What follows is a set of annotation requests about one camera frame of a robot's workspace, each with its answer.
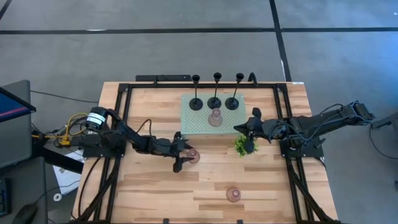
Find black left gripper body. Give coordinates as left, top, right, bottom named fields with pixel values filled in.
left=148, top=136, right=187, bottom=156

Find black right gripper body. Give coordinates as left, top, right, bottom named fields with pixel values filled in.
left=261, top=118, right=289, bottom=142

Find pink ribbed glass candle holder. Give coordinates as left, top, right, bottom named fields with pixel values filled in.
left=225, top=186, right=242, bottom=203
left=207, top=107, right=224, bottom=128
left=185, top=148, right=201, bottom=165

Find tall black candlestick holder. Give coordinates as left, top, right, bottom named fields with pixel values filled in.
left=188, top=73, right=204, bottom=111
left=206, top=72, right=223, bottom=110
left=224, top=72, right=245, bottom=111

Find green artificial plant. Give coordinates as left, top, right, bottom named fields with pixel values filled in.
left=233, top=133, right=260, bottom=159

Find green perforated metal shelf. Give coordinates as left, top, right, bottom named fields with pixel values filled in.
left=180, top=92, right=249, bottom=136

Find black bar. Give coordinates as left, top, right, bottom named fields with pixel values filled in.
left=135, top=73, right=193, bottom=83

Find white paper sheet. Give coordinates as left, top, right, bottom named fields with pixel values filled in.
left=51, top=148, right=84, bottom=196

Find black stand beam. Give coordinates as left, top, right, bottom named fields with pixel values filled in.
left=30, top=130, right=85, bottom=175

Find grey object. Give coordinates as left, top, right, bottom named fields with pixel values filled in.
left=371, top=111, right=398, bottom=130

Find dark grey desk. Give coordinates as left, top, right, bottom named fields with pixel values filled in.
left=0, top=155, right=49, bottom=224

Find black computer mouse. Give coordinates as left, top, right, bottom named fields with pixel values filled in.
left=11, top=203, right=39, bottom=224

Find black keyboard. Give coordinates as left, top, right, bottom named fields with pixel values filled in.
left=0, top=177, right=12, bottom=218

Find black aluminium table frame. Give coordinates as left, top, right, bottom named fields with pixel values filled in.
left=70, top=82, right=340, bottom=224

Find yellow cables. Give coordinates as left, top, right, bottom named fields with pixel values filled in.
left=60, top=111, right=91, bottom=147

